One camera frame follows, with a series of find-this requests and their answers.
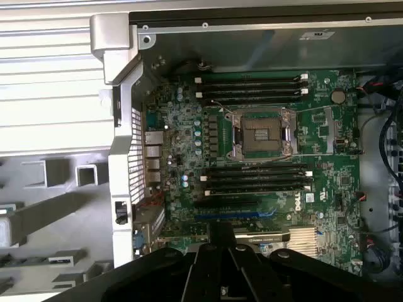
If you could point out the silver finned heatsink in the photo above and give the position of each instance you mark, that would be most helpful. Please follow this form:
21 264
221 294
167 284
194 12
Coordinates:
301 240

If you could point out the green Dell motherboard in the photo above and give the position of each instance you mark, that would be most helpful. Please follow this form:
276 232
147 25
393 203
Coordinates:
327 176

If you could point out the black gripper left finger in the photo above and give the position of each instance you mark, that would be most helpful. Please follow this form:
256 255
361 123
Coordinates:
157 277

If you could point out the blue VGA port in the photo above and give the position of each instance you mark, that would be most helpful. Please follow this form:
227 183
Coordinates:
139 242

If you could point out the silver open PC case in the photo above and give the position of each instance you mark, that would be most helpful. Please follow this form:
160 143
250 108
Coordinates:
245 50

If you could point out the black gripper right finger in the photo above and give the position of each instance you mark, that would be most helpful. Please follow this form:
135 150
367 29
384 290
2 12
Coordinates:
299 277

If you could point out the CPU socket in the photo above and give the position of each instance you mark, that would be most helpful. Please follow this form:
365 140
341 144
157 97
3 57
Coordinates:
260 135

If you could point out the blue expansion slot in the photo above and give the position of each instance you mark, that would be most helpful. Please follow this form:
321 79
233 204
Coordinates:
239 215

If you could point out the grey parts rack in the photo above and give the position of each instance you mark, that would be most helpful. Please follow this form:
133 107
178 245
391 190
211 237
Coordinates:
47 214

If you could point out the round coin cell battery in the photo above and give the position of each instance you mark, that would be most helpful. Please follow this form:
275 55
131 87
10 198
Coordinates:
338 96

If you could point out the black Nvidia graphics card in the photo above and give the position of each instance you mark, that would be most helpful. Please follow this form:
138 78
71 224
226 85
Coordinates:
264 237

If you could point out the black RAM slot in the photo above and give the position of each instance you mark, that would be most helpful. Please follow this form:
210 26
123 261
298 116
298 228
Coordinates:
252 85
252 77
252 191
252 93
252 168
252 101
252 183
252 175

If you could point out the silver port block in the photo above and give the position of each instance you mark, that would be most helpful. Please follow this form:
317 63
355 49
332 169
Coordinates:
154 177
153 151
153 165
154 137

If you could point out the black expansion slot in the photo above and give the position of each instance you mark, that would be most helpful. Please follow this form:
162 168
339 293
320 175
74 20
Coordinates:
226 203

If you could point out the metal socket cover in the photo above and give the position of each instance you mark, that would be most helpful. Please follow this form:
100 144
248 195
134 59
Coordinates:
289 132

